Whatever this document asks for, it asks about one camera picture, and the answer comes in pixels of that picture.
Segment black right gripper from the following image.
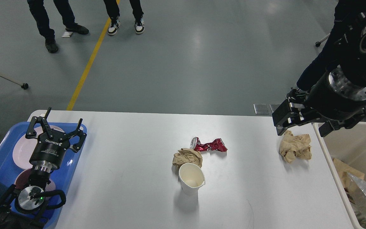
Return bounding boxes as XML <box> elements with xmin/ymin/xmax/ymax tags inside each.
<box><xmin>272</xmin><ymin>72</ymin><xmax>366</xmax><ymax>137</ymax></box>

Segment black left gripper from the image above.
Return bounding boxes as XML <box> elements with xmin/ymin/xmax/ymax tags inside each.
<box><xmin>25</xmin><ymin>107</ymin><xmax>87</xmax><ymax>169</ymax></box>

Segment pink plate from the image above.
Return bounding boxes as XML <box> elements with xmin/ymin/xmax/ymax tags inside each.
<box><xmin>12</xmin><ymin>125</ymin><xmax>66</xmax><ymax>170</ymax></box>

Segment brown paper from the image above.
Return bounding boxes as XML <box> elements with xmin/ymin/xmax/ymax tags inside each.
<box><xmin>279</xmin><ymin>130</ymin><xmax>312</xmax><ymax>163</ymax></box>

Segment brown paper bag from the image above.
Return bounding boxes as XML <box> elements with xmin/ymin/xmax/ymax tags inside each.
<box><xmin>332</xmin><ymin>158</ymin><xmax>365</xmax><ymax>193</ymax></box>

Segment pink mug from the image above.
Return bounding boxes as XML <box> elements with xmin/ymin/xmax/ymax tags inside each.
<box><xmin>14</xmin><ymin>168</ymin><xmax>56</xmax><ymax>196</ymax></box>

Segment white paper cup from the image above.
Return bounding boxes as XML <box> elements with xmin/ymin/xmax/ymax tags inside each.
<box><xmin>178</xmin><ymin>163</ymin><xmax>206</xmax><ymax>195</ymax></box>

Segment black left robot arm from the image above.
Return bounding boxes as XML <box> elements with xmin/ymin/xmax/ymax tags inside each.
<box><xmin>0</xmin><ymin>108</ymin><xmax>87</xmax><ymax>229</ymax></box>

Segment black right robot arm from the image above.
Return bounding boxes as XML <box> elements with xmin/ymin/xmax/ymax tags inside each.
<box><xmin>273</xmin><ymin>0</ymin><xmax>366</xmax><ymax>137</ymax></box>

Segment metal floor plate right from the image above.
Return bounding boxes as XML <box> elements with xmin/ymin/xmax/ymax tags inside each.
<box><xmin>269</xmin><ymin>104</ymin><xmax>280</xmax><ymax>114</ymax></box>

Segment metal floor plate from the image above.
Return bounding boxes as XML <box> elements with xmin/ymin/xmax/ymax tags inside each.
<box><xmin>269</xmin><ymin>104</ymin><xmax>280</xmax><ymax>114</ymax></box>
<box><xmin>253</xmin><ymin>103</ymin><xmax>270</xmax><ymax>115</ymax></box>

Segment beige plastic bin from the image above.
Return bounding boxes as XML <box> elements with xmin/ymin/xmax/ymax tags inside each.
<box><xmin>313</xmin><ymin>122</ymin><xmax>366</xmax><ymax>229</ymax></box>

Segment metal floor plate left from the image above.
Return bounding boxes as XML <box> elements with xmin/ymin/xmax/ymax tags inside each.
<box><xmin>253</xmin><ymin>103</ymin><xmax>270</xmax><ymax>115</ymax></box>

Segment white office chair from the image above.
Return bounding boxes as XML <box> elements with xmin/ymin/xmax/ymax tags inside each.
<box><xmin>315</xmin><ymin>33</ymin><xmax>330</xmax><ymax>47</ymax></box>

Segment crushed red can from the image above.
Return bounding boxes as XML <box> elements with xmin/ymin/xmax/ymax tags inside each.
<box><xmin>190</xmin><ymin>137</ymin><xmax>228</xmax><ymax>152</ymax></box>

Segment person in dark clothes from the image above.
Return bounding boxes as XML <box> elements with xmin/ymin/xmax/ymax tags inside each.
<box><xmin>287</xmin><ymin>0</ymin><xmax>366</xmax><ymax>103</ymax></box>

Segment person in dark trousers left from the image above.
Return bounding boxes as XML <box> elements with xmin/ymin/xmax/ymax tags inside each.
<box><xmin>27</xmin><ymin>0</ymin><xmax>90</xmax><ymax>53</ymax></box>

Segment crumpled brown paper ball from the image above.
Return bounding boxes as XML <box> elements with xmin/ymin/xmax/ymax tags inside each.
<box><xmin>172</xmin><ymin>148</ymin><xmax>202</xmax><ymax>170</ymax></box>

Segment person in black trousers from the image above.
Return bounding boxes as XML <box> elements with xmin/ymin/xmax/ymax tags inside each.
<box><xmin>103</xmin><ymin>0</ymin><xmax>145</xmax><ymax>36</ymax></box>

